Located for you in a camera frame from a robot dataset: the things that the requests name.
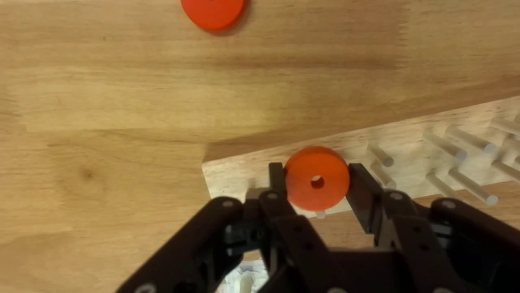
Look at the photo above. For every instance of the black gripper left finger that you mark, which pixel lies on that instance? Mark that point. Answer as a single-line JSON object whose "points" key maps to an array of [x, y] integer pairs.
{"points": [[217, 249]]}

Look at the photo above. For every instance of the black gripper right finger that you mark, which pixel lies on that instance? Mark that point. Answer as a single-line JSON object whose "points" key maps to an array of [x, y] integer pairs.
{"points": [[433, 238]]}

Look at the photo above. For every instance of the orange disk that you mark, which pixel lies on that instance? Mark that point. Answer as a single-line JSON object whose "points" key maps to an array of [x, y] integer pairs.
{"points": [[213, 13], [303, 171]]}

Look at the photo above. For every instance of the wooden base with pegs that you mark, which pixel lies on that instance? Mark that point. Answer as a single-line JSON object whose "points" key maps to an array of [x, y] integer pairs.
{"points": [[244, 168]]}

